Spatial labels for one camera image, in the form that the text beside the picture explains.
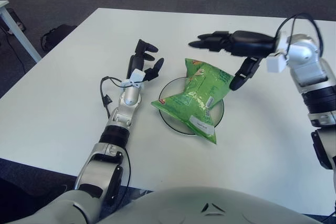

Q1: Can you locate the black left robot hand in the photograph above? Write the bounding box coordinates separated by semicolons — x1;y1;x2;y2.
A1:
125;39;165;82

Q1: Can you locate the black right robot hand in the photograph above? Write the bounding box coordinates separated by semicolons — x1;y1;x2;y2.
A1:
188;30;276;91

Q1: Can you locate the green snack bag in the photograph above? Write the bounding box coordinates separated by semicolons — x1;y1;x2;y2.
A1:
150;58;234;145

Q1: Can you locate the white plate with black rim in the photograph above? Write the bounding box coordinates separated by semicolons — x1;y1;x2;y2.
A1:
159;76;225;135

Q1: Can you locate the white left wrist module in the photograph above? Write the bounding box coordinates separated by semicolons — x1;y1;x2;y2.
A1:
121;68;146;88

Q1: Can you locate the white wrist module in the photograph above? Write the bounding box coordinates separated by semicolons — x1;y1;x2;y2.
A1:
121;68;146;88
266;31;289;73

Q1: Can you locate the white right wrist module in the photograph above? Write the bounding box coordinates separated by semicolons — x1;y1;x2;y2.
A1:
266;31;289;73

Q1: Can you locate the black backpack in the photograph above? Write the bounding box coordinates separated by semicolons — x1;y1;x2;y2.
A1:
40;24;78;51

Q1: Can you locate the white table leg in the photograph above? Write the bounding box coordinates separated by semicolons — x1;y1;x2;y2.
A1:
0;0;43;63

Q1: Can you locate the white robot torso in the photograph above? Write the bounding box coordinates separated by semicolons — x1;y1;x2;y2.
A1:
34;186;326;224

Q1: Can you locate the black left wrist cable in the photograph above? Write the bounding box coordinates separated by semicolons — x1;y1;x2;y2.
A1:
100;76;125;120

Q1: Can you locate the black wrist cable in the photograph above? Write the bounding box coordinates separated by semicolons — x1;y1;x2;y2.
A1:
277;12;324;57
100;76;125;120

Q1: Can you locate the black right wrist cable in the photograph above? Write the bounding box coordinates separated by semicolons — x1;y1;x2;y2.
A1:
277;12;324;57

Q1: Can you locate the black floor cable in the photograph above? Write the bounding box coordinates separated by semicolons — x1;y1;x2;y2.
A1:
5;34;27;63

